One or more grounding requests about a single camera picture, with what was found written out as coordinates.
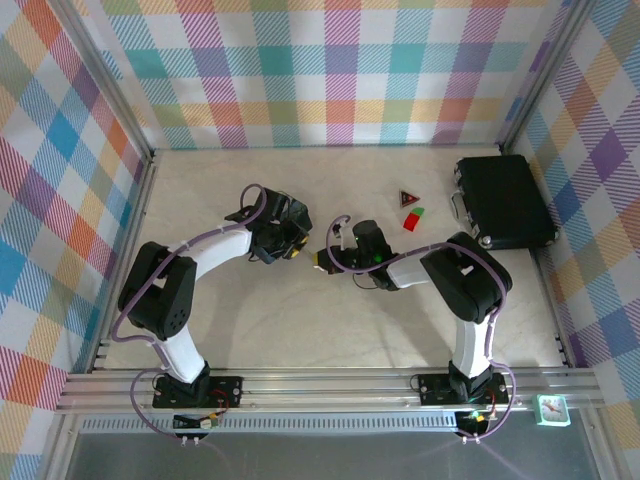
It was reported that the red green curved block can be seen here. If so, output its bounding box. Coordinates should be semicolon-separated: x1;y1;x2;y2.
401;205;428;233

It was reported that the black hard case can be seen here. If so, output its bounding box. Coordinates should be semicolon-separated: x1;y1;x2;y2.
452;154;559;252

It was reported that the small power connector board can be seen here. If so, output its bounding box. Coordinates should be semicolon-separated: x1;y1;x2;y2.
458;408;490;434
173;412;222;432

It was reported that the mint green small clock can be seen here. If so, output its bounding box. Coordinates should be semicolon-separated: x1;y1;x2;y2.
534;393;573;428

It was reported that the aluminium mounting rail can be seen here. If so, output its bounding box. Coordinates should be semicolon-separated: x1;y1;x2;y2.
54;366;602;414

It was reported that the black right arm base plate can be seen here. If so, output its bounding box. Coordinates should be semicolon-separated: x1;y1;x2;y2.
416;371;511;407

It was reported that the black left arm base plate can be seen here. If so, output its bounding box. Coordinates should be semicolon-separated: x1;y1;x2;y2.
151;374;245;409

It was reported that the slotted metal cable tray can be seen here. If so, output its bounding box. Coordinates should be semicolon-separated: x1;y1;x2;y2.
79;411;584;436

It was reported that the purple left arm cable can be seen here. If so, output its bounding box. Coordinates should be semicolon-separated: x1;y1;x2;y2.
110;183;269;442

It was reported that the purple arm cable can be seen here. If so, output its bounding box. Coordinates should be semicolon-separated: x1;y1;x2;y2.
110;183;269;442
325;214;517;444

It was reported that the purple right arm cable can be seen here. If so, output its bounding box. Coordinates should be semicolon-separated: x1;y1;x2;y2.
325;214;517;444

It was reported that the aluminium frame post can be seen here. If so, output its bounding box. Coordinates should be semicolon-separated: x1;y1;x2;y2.
496;0;602;155
48;0;157;162

